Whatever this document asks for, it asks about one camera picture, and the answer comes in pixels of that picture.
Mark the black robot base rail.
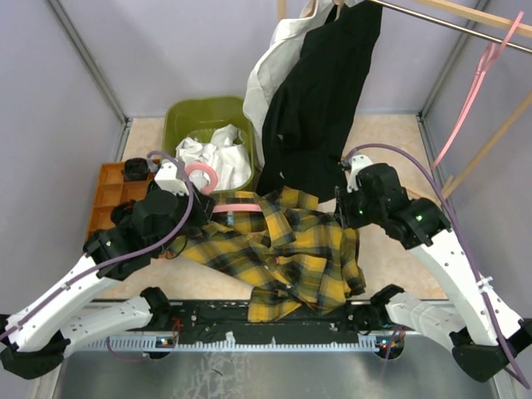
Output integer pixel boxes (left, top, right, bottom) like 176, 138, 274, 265
139, 300, 392, 346

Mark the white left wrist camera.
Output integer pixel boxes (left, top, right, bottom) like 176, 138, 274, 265
155, 159, 190, 196

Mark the pink hanger with plaid shirt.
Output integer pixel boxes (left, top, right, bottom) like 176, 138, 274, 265
185, 162, 267, 214

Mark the metal hanging rod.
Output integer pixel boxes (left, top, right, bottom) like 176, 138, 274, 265
365, 0, 532, 56

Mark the cream white hanging garment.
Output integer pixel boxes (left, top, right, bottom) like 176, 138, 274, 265
243, 1, 333, 168

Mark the yellow plaid shirt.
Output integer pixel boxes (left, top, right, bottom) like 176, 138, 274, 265
170, 187, 366, 323

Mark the white collared shirt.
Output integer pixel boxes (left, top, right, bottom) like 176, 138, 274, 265
175, 125, 252, 191

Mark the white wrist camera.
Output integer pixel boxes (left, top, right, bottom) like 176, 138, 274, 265
343, 154, 373, 193
155, 159, 190, 196

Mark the pink plastic hanger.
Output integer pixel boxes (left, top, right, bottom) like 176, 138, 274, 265
432, 11, 525, 170

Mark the wooden rack frame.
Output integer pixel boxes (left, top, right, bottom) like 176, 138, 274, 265
276, 0, 532, 209

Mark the orange compartment tray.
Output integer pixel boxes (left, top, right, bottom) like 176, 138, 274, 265
86, 162, 154, 239

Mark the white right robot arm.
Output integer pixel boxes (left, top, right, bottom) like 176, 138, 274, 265
335, 155, 531, 382

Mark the black rolled belt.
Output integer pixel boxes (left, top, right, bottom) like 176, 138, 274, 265
110, 199, 136, 225

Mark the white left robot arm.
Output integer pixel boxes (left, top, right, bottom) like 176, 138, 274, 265
1, 190, 215, 380

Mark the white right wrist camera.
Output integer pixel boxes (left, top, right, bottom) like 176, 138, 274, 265
343, 154, 373, 193

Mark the green plastic basket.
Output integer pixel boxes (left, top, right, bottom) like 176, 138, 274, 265
161, 96, 256, 191

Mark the black hanging garment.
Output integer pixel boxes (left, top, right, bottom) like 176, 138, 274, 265
256, 1, 382, 202

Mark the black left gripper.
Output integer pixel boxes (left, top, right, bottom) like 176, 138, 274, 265
155, 180, 218, 255

